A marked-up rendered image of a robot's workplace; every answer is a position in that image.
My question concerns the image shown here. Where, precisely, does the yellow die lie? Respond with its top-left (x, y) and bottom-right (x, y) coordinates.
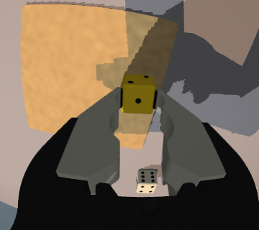
top-left (122, 74), bottom-right (156, 114)

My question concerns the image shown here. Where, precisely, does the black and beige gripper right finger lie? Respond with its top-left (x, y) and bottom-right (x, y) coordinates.
top-left (153, 89), bottom-right (259, 230)

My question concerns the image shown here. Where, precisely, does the grey die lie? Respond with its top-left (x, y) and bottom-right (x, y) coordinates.
top-left (136, 170), bottom-right (158, 193)

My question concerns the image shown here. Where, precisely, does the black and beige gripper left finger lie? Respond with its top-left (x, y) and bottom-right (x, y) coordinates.
top-left (10, 87), bottom-right (123, 230)

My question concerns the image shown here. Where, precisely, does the tan mat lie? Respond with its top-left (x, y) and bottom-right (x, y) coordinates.
top-left (20, 4), bottom-right (179, 150)

